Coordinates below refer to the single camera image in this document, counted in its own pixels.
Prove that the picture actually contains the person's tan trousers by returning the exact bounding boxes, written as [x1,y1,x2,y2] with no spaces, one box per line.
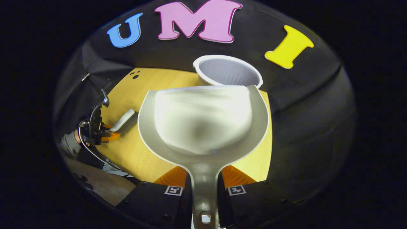
[64,157,137,206]

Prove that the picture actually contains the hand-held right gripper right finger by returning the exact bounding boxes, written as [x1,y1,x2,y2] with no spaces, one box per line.
[217,165,306,228]

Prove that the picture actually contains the white dustpan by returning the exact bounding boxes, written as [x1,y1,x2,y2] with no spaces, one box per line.
[137,85,270,229]

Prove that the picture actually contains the white garbage bin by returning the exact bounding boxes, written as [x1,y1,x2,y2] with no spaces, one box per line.
[193,55,264,89]

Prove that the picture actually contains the wooden desktop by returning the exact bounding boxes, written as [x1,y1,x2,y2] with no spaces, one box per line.
[95,67,273,183]

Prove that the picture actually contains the small white broom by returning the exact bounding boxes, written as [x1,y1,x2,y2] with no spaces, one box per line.
[109,108,136,133]

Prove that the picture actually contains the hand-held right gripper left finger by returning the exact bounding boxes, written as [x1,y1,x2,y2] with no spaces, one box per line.
[115,165,194,229]

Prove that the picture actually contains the black cable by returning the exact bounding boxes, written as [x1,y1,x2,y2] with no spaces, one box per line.
[78,105,135,178]

